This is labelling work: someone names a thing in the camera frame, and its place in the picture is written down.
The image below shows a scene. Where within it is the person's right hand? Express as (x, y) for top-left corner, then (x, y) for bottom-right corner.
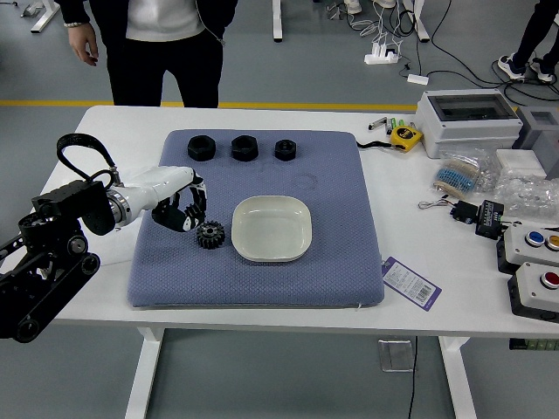
(68, 24), (100, 67)

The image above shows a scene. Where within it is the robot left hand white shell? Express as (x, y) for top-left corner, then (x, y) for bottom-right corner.
(124, 165), (210, 235)

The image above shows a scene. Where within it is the big black gear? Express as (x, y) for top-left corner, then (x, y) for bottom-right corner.
(195, 220), (226, 251)

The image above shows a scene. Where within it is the large black hex nut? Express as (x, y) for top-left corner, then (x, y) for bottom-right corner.
(187, 134), (217, 163)
(231, 134), (259, 162)

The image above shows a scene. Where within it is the small black hex nut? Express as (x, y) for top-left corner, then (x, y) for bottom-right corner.
(273, 138), (299, 162)

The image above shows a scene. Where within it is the white flat box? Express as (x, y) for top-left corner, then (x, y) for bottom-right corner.
(495, 148), (547, 178)

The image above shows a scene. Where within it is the blue and yellow button box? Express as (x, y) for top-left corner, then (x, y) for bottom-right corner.
(495, 223), (559, 276)

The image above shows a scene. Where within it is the red button box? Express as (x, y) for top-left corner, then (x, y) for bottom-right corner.
(507, 261), (559, 324)

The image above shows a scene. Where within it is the grey square box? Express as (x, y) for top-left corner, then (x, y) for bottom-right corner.
(513, 106), (559, 180)

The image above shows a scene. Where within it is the white background table leg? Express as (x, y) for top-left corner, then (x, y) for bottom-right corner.
(272, 0), (285, 44)
(401, 0), (431, 44)
(30, 0), (62, 34)

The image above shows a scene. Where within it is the clear printed plastic bag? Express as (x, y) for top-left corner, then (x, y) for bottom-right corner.
(93, 168), (152, 265)

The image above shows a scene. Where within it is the person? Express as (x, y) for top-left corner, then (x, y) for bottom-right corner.
(342, 0), (397, 14)
(59, 0), (239, 109)
(497, 0), (559, 84)

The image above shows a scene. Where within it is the cream square dish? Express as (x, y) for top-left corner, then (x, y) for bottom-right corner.
(231, 195), (313, 264)

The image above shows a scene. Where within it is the blue-grey quilted cushion mat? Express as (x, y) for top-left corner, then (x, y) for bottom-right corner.
(126, 128), (386, 310)

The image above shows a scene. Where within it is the white power strip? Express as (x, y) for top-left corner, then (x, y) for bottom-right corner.
(364, 41), (402, 65)

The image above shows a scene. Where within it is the purple label tag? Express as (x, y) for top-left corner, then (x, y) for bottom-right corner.
(380, 255), (442, 312)

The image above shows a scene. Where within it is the clear plastic holder under table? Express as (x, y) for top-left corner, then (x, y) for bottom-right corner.
(377, 339), (415, 373)

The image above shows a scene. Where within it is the blue resistor strip bundle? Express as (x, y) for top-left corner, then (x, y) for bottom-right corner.
(431, 157), (481, 196)

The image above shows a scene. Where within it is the clear bag of small parts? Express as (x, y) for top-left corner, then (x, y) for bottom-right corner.
(438, 146), (499, 193)

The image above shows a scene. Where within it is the black module with green lights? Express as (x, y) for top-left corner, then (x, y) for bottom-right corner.
(474, 199), (507, 240)

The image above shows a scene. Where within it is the clear bubble plastic bag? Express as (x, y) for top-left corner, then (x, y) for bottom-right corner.
(493, 168), (559, 226)

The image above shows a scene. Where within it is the black table control panel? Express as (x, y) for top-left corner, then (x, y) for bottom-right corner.
(508, 338), (559, 351)

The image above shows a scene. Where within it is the yellow tape measure with strap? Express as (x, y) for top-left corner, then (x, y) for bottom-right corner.
(355, 125), (424, 152)

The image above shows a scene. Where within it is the white floor cable bundle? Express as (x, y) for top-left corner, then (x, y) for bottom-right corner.
(349, 0), (410, 50)

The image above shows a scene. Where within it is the black module with wires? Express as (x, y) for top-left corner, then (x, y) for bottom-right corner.
(418, 195), (480, 226)

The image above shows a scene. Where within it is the grey enclosure with clear lid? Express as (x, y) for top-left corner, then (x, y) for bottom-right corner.
(413, 88), (524, 160)

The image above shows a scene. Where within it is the black floor cable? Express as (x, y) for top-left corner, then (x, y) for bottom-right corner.
(410, 0), (559, 104)

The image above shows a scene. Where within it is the black cable under table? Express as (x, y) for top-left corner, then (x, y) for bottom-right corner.
(404, 335), (419, 419)

